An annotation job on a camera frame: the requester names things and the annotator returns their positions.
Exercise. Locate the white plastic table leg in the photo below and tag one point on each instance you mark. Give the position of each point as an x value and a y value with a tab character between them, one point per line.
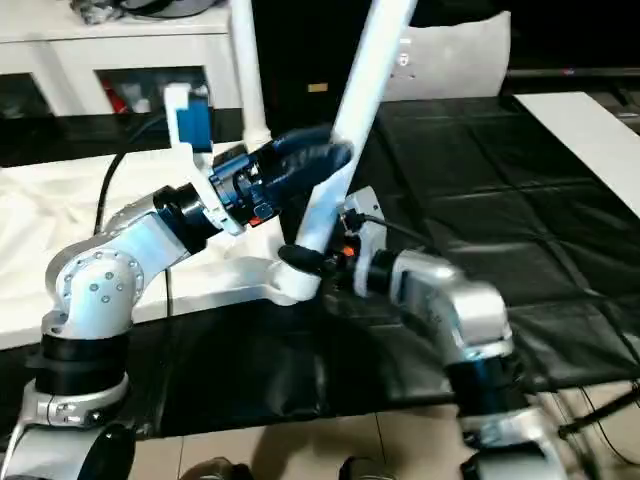
250	75
365	90

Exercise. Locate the white plastic table top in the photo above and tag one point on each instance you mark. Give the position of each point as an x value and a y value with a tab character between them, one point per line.
60	200

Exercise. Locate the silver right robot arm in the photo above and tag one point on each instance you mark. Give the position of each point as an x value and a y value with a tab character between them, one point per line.
460	310

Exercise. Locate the black work mat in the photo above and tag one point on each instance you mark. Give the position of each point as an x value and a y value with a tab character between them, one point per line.
500	200

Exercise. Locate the grey rice cooker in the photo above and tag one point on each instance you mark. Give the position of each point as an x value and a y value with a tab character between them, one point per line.
170	6

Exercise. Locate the white glass-door cabinet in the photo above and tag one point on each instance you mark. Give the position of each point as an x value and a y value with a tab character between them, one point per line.
100	45

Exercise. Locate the dark right robot foot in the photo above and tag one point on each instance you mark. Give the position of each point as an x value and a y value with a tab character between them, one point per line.
362	469

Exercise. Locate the dark robot foot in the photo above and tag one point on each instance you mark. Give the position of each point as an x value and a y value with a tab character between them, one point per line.
215	470
362	469

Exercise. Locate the dark clutter pile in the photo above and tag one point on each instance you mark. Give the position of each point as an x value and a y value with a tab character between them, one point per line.
100	11

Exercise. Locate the dark left robot foot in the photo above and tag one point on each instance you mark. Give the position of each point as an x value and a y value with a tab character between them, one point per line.
215	470

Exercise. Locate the black bar with red mark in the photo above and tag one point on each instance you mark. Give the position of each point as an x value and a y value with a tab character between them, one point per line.
575	73

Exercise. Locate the black tripod leg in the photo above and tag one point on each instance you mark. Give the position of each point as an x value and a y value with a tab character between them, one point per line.
600	412

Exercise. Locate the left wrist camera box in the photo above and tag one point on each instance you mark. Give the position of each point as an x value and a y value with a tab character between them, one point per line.
192	120

